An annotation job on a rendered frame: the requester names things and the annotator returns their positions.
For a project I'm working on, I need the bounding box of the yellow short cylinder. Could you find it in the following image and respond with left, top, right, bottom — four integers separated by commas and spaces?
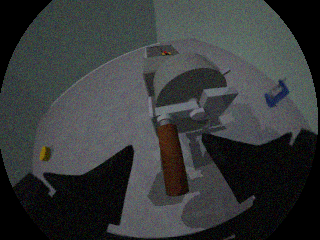
40, 145, 51, 161

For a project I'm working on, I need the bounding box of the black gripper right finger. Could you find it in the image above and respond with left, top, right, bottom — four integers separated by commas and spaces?
201, 132, 293, 204

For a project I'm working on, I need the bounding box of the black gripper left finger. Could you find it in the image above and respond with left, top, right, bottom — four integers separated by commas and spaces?
43, 145, 135, 227

